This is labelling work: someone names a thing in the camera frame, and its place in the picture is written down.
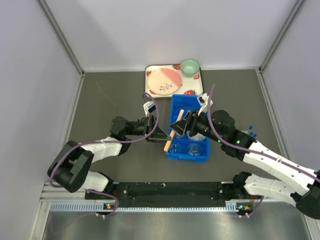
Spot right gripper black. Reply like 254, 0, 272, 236
169, 108, 225, 144

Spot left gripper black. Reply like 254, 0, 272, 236
125, 114, 172, 143

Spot small clear glass dish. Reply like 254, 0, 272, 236
174, 133, 183, 139

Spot wooden tweezers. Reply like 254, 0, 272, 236
163, 109, 185, 152

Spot blue plastic bin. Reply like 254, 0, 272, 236
166, 94, 210, 163

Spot clear glass flask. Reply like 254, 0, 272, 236
187, 143, 203, 156

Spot plastic bag with contents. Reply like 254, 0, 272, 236
188, 133, 206, 142

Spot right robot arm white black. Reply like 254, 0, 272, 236
170, 110, 320, 220

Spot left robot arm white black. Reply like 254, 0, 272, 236
47, 114, 171, 199

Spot strawberry pattern tray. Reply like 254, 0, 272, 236
145, 64, 204, 98

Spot pink cream plate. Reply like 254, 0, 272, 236
146, 68, 182, 97

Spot green ceramic bowl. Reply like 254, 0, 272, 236
180, 59, 200, 77

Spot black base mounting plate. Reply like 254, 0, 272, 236
84, 181, 253, 208

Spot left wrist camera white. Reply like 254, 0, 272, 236
143, 101, 157, 117

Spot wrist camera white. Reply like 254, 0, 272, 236
143, 101, 157, 117
197, 93, 213, 115

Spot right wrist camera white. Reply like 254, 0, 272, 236
197, 93, 213, 115

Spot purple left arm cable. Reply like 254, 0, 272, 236
49, 91, 160, 216

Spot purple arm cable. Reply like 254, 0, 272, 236
49, 91, 160, 216
206, 84, 320, 218

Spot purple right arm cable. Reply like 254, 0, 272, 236
206, 84, 320, 218

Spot grey slotted cable duct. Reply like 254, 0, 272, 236
49, 201, 240, 213

